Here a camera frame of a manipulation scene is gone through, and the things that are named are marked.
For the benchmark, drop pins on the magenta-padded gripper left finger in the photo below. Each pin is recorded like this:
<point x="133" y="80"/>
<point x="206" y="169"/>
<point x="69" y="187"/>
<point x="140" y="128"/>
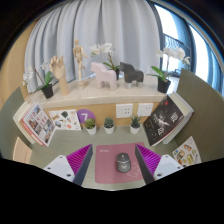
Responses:
<point x="58" y="166"/>

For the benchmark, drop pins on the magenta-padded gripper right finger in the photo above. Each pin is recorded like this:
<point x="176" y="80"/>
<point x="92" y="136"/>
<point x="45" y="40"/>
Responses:
<point x="166" y="165"/>

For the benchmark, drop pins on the dark grey computer mouse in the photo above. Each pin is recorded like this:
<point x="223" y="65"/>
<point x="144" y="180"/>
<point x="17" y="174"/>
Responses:
<point x="123" y="163"/>

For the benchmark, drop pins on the pink mouse pad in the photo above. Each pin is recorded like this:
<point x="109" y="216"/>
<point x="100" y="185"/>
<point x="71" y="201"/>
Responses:
<point x="106" y="166"/>

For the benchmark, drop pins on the white card with food pictures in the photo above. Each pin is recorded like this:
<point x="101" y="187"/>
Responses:
<point x="186" y="153"/>

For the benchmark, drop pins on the beige card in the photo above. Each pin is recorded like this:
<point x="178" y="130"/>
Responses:
<point x="21" y="152"/>

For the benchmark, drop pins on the black book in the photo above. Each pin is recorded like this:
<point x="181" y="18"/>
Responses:
<point x="163" y="121"/>

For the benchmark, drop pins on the red-spined photo cover book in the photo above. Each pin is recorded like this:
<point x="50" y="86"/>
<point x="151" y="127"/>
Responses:
<point x="38" y="125"/>

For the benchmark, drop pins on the white illustrated sticker sheet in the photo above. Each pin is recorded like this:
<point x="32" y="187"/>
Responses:
<point x="65" y="119"/>

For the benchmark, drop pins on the small succulent in white pot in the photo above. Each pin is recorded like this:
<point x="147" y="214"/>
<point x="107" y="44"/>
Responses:
<point x="109" y="129"/>
<point x="135" y="129"/>
<point x="91" y="130"/>

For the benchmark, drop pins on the purple round sticker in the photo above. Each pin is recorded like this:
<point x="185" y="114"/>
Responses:
<point x="86" y="116"/>

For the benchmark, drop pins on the grey-green desk partition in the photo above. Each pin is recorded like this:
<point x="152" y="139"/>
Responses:
<point x="8" y="120"/>
<point x="206" y="110"/>

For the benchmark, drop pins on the white orchid in black pot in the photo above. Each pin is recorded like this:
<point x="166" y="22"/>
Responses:
<point x="47" y="91"/>
<point x="163" y="86"/>
<point x="103" y="48"/>

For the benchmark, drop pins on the pale ledge shelf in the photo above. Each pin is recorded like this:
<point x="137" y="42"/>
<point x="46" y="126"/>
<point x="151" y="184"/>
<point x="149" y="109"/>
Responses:
<point x="100" y="96"/>

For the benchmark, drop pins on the wooden hand model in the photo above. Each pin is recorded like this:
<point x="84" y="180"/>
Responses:
<point x="60" y="71"/>

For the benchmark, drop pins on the pink horse figurine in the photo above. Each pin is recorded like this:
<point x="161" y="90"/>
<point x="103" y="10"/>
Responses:
<point x="105" y="76"/>

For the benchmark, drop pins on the wooden artist mannequin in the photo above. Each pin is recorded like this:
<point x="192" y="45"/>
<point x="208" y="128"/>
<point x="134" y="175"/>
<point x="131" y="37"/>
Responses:
<point x="79" y="56"/>

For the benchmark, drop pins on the grey-white curtain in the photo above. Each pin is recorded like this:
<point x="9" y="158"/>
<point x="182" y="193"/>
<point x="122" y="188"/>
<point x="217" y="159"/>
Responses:
<point x="116" y="26"/>

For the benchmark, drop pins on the white wall socket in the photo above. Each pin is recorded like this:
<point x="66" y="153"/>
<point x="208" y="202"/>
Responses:
<point x="124" y="110"/>
<point x="145" y="109"/>

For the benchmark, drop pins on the window with dark frame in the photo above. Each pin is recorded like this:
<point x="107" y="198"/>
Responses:
<point x="200" y="43"/>

